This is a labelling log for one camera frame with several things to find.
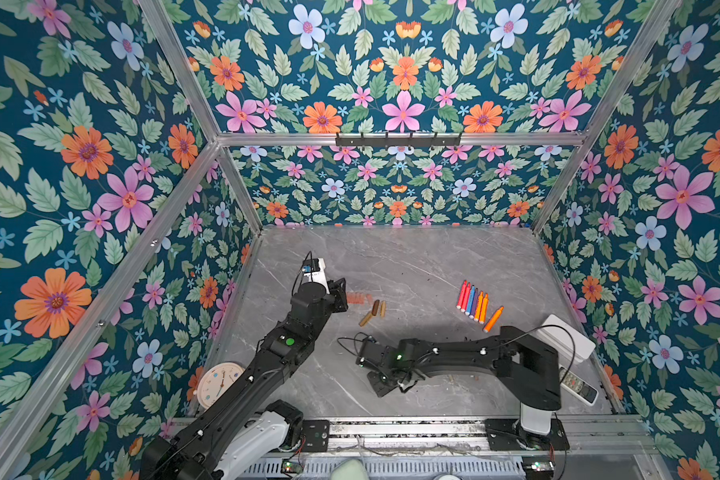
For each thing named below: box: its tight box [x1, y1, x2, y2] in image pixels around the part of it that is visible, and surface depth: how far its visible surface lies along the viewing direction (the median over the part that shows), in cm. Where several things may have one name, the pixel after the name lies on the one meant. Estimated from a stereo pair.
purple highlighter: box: [469, 287, 479, 319], surface depth 98 cm
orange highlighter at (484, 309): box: [479, 293, 489, 325], surface depth 98 cm
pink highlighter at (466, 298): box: [461, 282, 471, 313], surface depth 100 cm
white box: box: [531, 313, 596, 363], surface depth 88 cm
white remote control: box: [559, 364, 599, 406], surface depth 82 cm
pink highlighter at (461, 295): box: [456, 280, 467, 309], surface depth 101 cm
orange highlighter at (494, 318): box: [482, 305, 505, 333], surface depth 97 cm
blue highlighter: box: [465, 284, 475, 316], surface depth 100 cm
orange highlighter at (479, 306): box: [473, 290, 485, 322], surface depth 98 cm
